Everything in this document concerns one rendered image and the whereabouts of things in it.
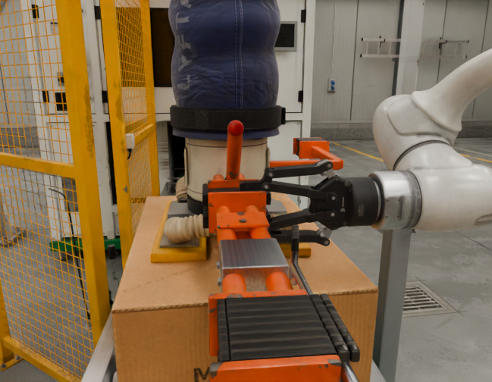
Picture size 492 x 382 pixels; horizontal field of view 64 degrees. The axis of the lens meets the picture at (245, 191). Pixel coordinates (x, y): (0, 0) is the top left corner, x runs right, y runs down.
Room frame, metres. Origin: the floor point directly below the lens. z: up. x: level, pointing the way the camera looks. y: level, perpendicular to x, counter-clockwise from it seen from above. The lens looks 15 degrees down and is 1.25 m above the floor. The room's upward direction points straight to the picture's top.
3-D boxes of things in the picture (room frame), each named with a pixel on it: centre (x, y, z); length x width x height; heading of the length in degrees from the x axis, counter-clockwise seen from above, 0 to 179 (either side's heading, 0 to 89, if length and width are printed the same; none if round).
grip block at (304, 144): (1.15, -0.19, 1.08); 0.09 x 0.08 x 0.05; 96
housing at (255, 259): (0.36, -0.01, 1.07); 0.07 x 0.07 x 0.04; 6
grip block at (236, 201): (0.58, 0.02, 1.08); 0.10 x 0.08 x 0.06; 96
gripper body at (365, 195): (0.58, -0.14, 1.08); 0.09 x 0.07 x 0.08; 95
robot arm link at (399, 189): (0.59, -0.22, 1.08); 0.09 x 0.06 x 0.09; 5
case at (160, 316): (0.82, 0.04, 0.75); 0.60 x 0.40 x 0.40; 9
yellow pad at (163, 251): (0.82, 0.13, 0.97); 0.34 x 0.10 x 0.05; 6
